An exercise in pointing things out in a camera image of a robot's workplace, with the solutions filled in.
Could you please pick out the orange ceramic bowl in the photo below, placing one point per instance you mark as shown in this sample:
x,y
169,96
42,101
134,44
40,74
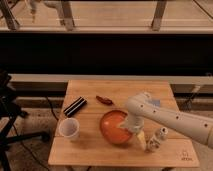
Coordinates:
x,y
109,127

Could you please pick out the red chili pepper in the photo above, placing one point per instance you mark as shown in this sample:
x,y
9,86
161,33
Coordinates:
x,y
105,101

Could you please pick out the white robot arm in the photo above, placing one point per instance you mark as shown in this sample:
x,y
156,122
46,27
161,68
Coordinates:
x,y
140,106

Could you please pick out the black stand on left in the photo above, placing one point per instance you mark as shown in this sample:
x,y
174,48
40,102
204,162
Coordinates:
x,y
9,109

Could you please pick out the small clear bottle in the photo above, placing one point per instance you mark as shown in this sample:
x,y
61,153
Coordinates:
x,y
157,138

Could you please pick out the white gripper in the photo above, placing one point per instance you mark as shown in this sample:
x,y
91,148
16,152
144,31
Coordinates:
x,y
134,124

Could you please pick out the white plastic cup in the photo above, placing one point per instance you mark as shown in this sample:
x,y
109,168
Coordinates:
x,y
69,128

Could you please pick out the black striped rectangular box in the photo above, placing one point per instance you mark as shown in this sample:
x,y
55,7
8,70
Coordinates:
x,y
73,108

